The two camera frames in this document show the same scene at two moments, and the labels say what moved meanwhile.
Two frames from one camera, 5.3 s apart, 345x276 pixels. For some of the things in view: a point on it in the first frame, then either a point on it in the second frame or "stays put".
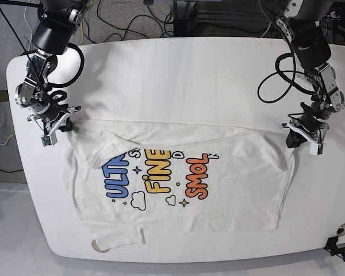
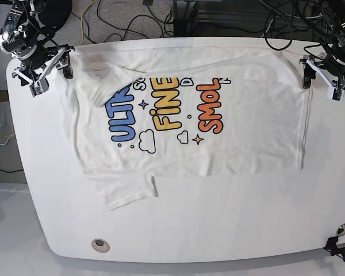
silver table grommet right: x=343 y=229 stays put
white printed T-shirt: x=133 y=177 -> x=142 y=111
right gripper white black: x=307 y=129 -> x=336 y=71
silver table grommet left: x=96 y=247 stays put
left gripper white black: x=57 y=118 -> x=35 y=69
